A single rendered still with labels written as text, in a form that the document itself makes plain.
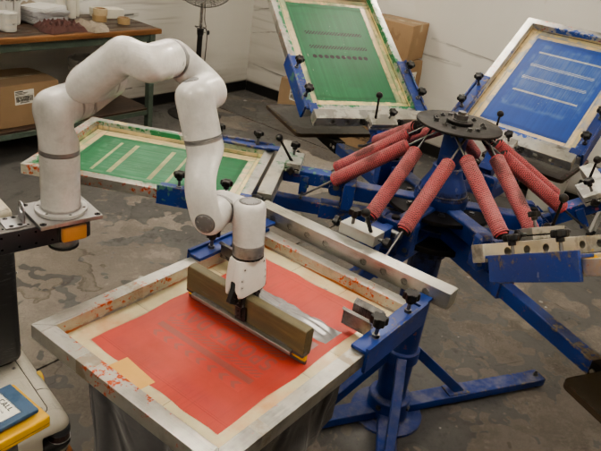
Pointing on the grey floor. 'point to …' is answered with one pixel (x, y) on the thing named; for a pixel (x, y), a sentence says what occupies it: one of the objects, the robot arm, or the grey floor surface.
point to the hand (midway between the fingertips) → (245, 310)
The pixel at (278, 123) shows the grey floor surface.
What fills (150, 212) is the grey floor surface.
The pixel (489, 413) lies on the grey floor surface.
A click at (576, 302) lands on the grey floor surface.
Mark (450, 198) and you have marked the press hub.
